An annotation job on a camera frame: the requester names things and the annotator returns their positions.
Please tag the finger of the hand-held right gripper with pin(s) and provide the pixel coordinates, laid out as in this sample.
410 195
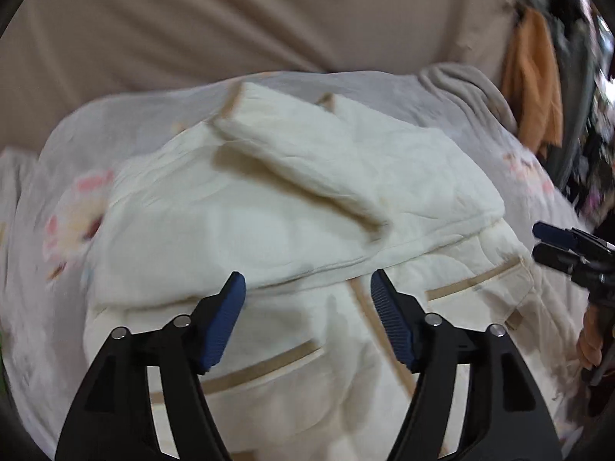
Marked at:
555 234
557 259

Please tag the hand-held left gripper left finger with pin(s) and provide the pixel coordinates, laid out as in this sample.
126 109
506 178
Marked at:
222 318

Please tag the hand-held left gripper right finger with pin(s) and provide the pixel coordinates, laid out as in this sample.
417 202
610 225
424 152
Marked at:
393 322

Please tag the cream quilted jacket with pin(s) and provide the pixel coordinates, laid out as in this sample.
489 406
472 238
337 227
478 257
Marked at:
298 201

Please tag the dark clothes pile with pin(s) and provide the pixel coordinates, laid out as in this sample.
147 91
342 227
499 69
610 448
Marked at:
588 120

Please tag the person's right hand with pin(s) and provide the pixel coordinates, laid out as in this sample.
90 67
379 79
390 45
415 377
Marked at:
590 341

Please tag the orange cloth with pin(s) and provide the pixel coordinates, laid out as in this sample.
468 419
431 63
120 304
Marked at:
533 81

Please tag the beige ribbed knit cloth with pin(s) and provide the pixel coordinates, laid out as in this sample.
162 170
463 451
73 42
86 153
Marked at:
473 89

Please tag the pale printed blanket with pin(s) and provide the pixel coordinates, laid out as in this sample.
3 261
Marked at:
57 230

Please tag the beige bed sheet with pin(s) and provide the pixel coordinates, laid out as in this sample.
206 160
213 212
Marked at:
230 19

